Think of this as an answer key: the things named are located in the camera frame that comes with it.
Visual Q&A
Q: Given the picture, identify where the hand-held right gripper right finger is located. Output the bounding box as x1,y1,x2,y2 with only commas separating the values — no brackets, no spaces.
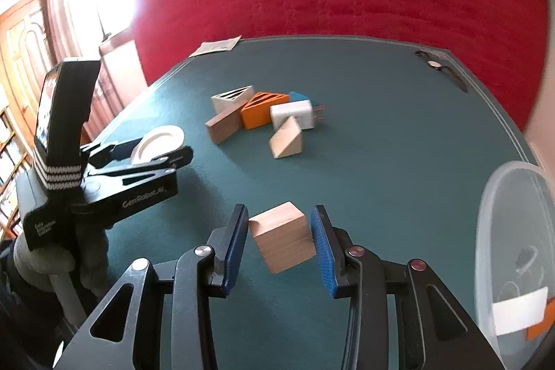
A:
309,204,506,370

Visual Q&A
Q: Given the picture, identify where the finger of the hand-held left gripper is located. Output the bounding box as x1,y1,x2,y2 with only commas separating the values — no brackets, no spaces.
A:
88,145,194,181
82,137,144,168

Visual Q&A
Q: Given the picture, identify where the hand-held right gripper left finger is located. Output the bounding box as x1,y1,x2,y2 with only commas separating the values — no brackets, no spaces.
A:
52,203,250,370

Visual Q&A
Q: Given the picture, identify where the small white plate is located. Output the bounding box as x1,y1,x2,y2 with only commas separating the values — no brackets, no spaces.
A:
130,126,185,165

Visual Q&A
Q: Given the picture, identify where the light wooden cube block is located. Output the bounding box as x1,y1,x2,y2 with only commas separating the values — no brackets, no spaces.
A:
248,201,317,274

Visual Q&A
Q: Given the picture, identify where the brown wooden block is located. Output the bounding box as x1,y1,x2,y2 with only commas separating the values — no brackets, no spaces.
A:
205,105,244,145

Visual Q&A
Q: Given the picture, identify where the white hollow triangular block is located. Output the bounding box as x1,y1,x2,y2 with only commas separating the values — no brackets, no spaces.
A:
211,85,256,115

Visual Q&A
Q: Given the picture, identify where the orange hollow triangular block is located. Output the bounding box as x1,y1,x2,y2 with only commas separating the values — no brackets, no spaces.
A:
240,92,290,130

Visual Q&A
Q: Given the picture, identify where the light wooden wedge block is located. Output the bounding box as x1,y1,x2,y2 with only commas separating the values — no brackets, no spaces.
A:
269,115,303,160

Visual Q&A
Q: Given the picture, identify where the white charger plug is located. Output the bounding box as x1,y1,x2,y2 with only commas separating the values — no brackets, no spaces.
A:
270,100,327,131

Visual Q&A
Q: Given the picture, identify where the clear plastic container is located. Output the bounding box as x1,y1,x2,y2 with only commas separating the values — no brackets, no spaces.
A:
474,161,555,370

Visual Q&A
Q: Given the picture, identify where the person's left forearm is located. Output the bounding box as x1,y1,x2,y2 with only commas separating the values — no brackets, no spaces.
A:
0,238,70,358

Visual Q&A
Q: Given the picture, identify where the person's left hand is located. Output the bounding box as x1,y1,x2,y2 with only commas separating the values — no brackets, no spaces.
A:
12,217,114,298

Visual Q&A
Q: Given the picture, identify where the wooden bedside cabinet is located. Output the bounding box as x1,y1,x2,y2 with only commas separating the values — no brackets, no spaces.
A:
82,38,149,142

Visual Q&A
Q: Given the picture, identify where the wooden door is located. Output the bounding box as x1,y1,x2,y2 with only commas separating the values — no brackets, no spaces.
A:
0,0,62,165

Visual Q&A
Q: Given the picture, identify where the wooden bookshelf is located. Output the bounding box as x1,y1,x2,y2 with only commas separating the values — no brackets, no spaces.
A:
0,90,36,241

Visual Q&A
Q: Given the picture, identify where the white paper slip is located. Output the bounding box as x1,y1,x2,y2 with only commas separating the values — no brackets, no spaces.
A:
188,35,242,58

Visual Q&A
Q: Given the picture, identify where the black wristwatch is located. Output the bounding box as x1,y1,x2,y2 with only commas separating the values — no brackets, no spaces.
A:
414,50,470,93

